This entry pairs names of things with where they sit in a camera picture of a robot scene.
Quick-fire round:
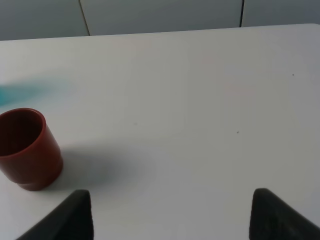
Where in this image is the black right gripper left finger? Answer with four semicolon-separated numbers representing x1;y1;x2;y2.
19;189;94;240

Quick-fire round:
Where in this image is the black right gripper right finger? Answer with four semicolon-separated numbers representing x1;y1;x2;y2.
249;188;320;240

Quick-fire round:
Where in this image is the teal translucent plastic cup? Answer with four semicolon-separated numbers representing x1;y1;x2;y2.
0;85;15;106

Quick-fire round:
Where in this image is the red plastic cup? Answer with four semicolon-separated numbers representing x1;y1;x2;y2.
0;108;63;191

